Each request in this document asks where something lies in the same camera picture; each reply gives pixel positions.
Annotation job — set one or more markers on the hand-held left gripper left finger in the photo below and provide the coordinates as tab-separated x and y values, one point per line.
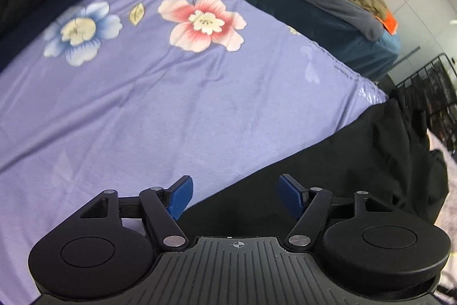
182	195

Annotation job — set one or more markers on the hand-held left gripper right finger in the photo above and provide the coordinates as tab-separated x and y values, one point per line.
291	195

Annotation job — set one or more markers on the purple floral bedsheet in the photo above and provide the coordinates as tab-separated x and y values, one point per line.
160	105

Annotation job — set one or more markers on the orange cloth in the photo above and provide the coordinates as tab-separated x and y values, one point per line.
390	24

